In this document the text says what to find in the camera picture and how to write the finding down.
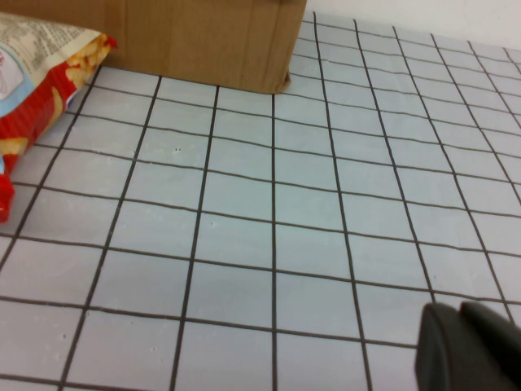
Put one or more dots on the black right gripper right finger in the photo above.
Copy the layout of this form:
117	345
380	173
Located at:
500	346

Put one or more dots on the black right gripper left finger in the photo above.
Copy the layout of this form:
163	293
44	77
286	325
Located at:
443	354

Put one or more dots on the red blue shrimp chips bag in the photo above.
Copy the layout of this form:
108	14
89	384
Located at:
36	102

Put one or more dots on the white black grid table mat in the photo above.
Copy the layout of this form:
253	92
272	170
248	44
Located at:
244	212

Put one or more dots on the cardboard box with clear tape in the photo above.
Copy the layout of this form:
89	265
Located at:
203	40

